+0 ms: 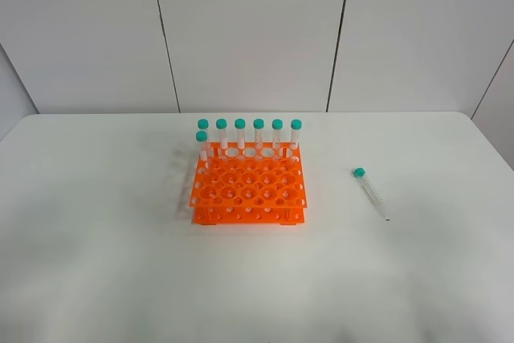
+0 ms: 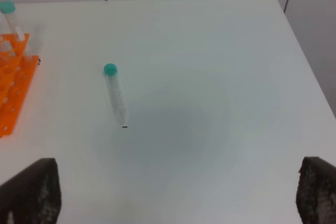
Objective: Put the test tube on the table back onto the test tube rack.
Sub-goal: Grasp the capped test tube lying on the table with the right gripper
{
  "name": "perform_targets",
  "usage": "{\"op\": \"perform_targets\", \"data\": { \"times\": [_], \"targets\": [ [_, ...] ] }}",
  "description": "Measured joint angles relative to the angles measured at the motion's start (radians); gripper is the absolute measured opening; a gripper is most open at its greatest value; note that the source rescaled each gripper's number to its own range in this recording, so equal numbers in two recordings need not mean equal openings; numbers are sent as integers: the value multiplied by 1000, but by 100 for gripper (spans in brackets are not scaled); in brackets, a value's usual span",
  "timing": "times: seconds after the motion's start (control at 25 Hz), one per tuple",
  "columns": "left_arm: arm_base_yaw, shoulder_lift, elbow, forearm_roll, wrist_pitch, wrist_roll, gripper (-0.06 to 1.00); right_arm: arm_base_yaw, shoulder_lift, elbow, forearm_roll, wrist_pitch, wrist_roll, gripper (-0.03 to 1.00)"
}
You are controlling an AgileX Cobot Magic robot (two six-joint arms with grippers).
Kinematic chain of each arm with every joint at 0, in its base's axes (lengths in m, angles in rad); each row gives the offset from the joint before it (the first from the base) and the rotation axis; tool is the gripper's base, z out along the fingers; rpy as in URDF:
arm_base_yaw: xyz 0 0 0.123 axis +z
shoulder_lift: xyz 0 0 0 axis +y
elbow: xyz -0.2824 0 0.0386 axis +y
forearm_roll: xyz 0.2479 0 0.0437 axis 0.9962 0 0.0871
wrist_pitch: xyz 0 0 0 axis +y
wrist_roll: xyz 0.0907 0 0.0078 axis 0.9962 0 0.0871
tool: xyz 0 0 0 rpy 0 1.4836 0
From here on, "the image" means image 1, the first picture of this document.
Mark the orange test tube rack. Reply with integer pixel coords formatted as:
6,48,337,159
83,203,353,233
190,142,308,225

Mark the back row tube far left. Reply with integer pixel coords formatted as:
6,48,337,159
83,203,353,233
198,118,210,147

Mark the teal-capped test tube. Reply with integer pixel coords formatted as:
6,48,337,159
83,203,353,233
352,167,390,221

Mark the second row tube left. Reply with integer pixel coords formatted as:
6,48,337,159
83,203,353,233
196,131,209,161

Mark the back row tube far right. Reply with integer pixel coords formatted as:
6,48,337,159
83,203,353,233
290,119,302,149

